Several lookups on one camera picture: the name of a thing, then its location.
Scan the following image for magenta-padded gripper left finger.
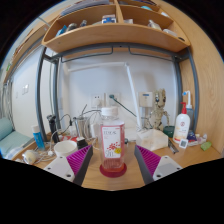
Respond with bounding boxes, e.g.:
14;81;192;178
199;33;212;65
43;144;95;187

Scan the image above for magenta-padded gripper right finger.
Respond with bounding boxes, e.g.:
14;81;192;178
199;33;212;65
133;144;184;186

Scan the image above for clear bottle with pink drink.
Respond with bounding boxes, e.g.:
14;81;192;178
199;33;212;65
99;106;126;173

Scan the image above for white paper cup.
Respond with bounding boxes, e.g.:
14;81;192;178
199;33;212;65
53;139;79;158

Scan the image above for small white display clock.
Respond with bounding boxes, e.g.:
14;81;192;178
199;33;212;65
178;138;189;149

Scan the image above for red printed packet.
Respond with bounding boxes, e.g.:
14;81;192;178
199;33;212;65
61;134;79;143

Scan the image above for white tissue box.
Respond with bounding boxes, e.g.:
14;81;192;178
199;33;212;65
135;129;169;152

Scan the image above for small black block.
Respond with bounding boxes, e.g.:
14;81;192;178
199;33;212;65
76;136;88;149

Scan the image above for dark green jar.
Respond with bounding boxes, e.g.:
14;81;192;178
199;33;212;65
162;125;176;138

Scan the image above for blue tube with white cap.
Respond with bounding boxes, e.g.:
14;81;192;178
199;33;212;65
31;124;46;151

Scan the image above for black electric shaver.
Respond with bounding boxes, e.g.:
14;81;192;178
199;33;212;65
46;114;60;144

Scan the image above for white pump lotion bottle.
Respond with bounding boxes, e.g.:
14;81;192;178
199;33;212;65
172;101;191;144

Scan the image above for small green cloth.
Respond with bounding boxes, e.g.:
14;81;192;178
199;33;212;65
200;141;213;152

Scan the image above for stainless steel cup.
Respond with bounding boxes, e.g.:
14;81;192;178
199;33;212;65
73;115;91;138

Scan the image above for flat round red coaster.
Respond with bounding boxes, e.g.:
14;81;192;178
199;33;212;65
99;162;128;178

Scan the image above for bed with teal bedding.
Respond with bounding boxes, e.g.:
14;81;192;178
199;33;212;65
0;116;34;158

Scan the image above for tree-creature figurine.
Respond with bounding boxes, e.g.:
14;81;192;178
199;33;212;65
146;88;170;132

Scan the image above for white spray bottle, blue nozzle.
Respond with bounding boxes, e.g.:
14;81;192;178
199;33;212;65
182;90;194;121

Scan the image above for white desk lamp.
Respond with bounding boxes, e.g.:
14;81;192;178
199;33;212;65
63;61;143;129

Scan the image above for wooden shelf unit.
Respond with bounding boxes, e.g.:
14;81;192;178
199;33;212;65
41;0;191;54

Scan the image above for white charging cables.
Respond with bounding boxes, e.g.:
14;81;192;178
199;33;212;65
39;131;101;158

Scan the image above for white wall box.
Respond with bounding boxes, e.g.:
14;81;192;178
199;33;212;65
138;92;154;108

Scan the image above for grey metal desk frame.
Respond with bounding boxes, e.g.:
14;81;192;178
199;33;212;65
34;41;200;143

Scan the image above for white wall socket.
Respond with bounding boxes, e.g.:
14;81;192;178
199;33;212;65
91;94;105;108

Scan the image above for white wall light switches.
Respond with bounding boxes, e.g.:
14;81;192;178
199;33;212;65
21;83;30;96

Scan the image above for black plug with cable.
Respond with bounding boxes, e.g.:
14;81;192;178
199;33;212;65
108;94;138;118

